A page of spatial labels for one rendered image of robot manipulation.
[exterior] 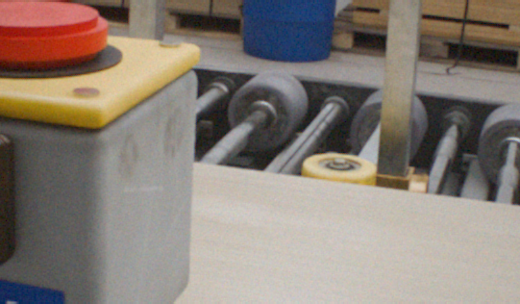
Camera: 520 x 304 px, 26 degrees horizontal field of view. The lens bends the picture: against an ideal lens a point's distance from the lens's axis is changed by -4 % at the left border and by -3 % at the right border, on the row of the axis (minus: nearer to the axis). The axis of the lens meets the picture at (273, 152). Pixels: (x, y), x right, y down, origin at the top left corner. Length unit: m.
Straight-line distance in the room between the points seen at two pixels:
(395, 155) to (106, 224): 1.15
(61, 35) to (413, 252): 0.81
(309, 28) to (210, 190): 4.75
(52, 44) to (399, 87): 1.12
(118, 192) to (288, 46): 5.66
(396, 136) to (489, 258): 0.36
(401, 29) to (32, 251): 1.12
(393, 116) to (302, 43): 4.55
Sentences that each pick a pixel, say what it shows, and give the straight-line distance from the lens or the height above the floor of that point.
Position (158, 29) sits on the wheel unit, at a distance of 1.44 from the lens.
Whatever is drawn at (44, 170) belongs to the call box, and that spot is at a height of 1.20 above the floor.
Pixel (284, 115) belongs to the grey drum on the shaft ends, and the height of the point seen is 0.81.
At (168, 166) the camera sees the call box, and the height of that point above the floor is 1.19.
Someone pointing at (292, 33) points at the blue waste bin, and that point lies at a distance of 5.89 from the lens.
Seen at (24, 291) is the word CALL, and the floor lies 1.18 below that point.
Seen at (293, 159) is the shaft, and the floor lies 0.81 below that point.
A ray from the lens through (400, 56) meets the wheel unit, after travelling 1.36.
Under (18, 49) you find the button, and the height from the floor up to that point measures 1.23.
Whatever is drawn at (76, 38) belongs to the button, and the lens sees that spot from 0.27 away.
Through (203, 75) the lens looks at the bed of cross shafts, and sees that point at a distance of 1.99.
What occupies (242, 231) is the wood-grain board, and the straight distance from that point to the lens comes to 1.08.
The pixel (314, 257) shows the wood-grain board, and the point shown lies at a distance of 1.03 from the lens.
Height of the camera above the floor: 1.28
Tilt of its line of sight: 17 degrees down
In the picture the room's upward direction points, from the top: 4 degrees clockwise
